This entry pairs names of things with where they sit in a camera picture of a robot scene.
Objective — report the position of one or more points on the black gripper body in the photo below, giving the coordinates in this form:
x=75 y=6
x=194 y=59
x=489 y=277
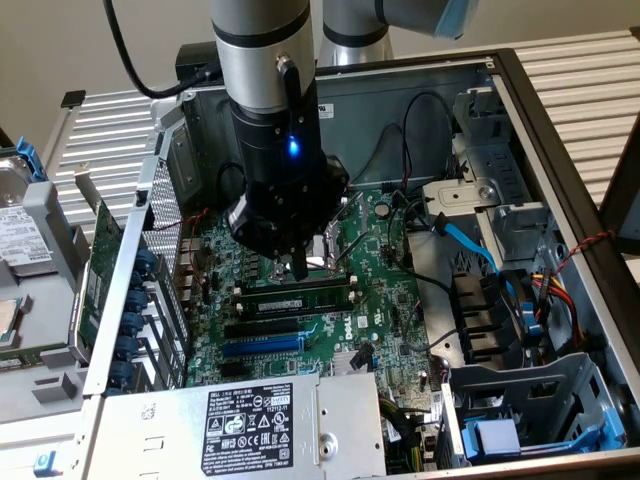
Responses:
x=280 y=170

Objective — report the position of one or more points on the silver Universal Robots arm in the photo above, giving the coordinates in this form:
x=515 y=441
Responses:
x=260 y=50

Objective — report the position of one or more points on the RAM slot black latches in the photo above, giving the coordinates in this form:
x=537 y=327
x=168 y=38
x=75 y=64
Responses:
x=325 y=281

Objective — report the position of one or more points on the RAM slot white latches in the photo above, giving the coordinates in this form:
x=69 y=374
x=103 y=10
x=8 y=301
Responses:
x=239 y=291
x=356 y=297

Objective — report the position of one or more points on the metal CPU socket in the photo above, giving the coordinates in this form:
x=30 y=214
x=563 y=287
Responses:
x=325 y=250

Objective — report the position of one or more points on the thin metal locking lever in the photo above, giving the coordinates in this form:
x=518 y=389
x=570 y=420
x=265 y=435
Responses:
x=352 y=248

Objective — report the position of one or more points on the long black expansion slot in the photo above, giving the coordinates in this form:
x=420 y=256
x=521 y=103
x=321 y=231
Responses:
x=260 y=327

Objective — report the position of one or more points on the white case label sticker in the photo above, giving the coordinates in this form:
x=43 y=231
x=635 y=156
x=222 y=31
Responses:
x=327 y=111

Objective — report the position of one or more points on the blue expansion slot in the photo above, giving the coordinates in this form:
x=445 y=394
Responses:
x=260 y=346

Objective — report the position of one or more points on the green Dell motherboard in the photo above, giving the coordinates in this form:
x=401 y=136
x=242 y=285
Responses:
x=385 y=300

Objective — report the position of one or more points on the round coin battery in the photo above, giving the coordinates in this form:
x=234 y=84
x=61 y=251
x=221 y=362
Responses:
x=383 y=209

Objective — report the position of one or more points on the silver finned heat sink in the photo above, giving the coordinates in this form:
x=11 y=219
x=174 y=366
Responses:
x=340 y=364

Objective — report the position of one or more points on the short black expansion slot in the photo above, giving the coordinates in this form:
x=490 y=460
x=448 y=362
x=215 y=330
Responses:
x=232 y=370

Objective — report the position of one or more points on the black box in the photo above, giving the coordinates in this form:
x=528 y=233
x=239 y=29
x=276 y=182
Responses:
x=192 y=62

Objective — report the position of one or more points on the open grey PC case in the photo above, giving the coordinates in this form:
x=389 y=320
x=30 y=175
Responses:
x=400 y=100

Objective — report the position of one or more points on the blue card retention clip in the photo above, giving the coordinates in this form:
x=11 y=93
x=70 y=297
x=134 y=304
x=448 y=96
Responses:
x=121 y=372
x=132 y=322
x=136 y=301
x=136 y=279
x=146 y=261
x=127 y=346

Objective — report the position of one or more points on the black plastic fan shroud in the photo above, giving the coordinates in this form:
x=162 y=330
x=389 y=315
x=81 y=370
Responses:
x=480 y=310

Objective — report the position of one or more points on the green graphics card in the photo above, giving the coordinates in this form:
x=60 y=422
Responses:
x=100 y=260

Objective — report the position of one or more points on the silver power supply unit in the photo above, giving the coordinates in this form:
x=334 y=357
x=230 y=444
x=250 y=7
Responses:
x=165 y=435

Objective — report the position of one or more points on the small black end cap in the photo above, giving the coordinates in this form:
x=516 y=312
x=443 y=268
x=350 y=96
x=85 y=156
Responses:
x=73 y=98

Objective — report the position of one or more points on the grey metal drive cage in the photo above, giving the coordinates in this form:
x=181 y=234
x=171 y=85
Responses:
x=500 y=165

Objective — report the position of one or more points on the blue plastic disk carrier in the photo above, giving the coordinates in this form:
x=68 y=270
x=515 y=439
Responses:
x=30 y=160

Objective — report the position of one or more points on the silver hard disk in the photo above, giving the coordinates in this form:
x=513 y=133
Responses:
x=20 y=235

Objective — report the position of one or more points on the disk bay with blue rails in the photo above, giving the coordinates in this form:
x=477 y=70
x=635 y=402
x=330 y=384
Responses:
x=550 y=390

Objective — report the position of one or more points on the silver CPU chip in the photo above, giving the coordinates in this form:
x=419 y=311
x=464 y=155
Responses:
x=7 y=320

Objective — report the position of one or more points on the small blue plastic latch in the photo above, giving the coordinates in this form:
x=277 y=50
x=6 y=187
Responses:
x=47 y=464

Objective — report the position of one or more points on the dark brown panel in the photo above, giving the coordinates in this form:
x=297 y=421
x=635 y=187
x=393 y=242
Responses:
x=622 y=190

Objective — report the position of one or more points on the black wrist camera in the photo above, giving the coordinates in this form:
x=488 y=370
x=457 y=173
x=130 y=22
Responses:
x=242 y=222

